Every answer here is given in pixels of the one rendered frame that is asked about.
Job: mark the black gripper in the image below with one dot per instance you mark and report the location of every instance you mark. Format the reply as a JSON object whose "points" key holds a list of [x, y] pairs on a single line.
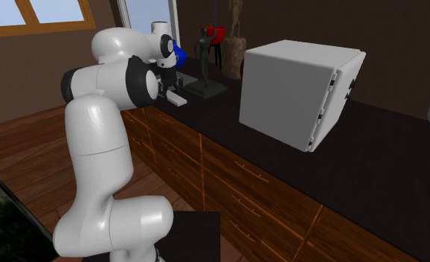
{"points": [[168, 77]]}

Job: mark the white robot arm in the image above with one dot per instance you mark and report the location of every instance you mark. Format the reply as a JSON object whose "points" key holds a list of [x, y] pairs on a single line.
{"points": [[95, 145]]}

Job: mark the grey flat slab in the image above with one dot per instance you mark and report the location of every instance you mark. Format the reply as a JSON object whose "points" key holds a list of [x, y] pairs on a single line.
{"points": [[189, 78]]}

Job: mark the white flat slab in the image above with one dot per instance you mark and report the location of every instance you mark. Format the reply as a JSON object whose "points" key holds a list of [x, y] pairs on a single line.
{"points": [[177, 98]]}

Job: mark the blue cup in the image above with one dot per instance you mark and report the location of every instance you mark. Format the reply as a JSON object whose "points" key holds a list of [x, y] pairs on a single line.
{"points": [[181, 56]]}

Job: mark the dark human figure statue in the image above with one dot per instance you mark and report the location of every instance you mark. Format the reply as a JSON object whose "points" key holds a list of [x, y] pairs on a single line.
{"points": [[202, 50]]}

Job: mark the red bowl on black stand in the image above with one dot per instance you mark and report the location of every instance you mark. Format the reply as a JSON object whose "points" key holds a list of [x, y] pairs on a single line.
{"points": [[217, 33]]}

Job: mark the white framed window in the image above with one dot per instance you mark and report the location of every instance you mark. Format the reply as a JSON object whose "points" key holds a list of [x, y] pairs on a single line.
{"points": [[148, 12]]}

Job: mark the brown vase with dry branches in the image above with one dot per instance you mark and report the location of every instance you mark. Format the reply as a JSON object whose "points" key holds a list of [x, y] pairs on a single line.
{"points": [[234, 56]]}

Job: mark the white box with black hinges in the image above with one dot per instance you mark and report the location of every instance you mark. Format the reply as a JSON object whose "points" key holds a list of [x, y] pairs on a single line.
{"points": [[284, 94]]}

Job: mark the wooden framed window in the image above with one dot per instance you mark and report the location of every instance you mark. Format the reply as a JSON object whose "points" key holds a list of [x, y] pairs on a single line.
{"points": [[37, 28]]}

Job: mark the wooden chest of drawers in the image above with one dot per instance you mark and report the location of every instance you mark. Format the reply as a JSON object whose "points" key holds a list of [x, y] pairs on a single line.
{"points": [[258, 203]]}

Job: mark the dark robot stand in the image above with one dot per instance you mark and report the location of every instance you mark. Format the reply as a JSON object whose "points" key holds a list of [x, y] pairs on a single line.
{"points": [[197, 239]]}

